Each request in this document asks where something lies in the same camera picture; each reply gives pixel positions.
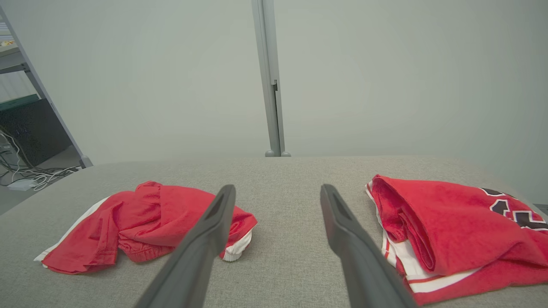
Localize red white sports shirt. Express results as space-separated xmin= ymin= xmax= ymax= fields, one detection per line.
xmin=365 ymin=174 xmax=548 ymax=306

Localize grey slanted partition frame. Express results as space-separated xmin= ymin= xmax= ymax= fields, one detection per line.
xmin=0 ymin=4 xmax=93 ymax=168

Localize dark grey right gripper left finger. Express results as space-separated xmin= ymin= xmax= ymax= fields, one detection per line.
xmin=135 ymin=184 xmax=237 ymax=308

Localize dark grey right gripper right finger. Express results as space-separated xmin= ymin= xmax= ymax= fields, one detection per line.
xmin=320 ymin=184 xmax=419 ymax=308

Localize tangle of white cables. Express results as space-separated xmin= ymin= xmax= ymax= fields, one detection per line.
xmin=0 ymin=128 xmax=82 ymax=192

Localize white power adapter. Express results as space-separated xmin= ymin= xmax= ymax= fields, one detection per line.
xmin=6 ymin=179 xmax=36 ymax=191

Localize grey partition post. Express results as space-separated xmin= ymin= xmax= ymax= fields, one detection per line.
xmin=251 ymin=0 xmax=292 ymax=157

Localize grey metal shelf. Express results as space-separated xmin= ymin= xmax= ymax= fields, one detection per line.
xmin=0 ymin=21 xmax=30 ymax=75

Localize red white-striped shorts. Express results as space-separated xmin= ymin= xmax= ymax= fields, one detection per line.
xmin=34 ymin=181 xmax=258 ymax=275

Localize black cabinet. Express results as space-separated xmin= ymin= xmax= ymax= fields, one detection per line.
xmin=0 ymin=98 xmax=72 ymax=168

